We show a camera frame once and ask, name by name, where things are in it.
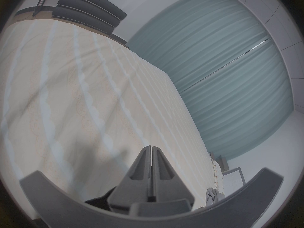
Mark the white printed pillow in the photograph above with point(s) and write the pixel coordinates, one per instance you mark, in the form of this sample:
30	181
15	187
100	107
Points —
217	174

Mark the grey bedside table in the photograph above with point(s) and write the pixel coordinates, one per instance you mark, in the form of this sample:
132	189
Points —
223	161

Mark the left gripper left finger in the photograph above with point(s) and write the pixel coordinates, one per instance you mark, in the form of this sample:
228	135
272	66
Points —
137	186

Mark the black T-shirt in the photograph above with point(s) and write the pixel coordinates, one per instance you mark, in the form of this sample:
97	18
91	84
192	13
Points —
99	199

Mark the grey garment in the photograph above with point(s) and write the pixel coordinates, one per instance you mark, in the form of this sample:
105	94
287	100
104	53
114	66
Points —
212	196

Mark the black chest of drawers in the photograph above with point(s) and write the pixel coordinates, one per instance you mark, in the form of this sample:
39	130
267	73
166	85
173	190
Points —
90	11

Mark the bed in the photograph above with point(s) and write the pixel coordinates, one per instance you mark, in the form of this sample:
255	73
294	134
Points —
83	91

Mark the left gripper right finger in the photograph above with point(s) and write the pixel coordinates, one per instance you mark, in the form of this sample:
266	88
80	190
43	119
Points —
166	186

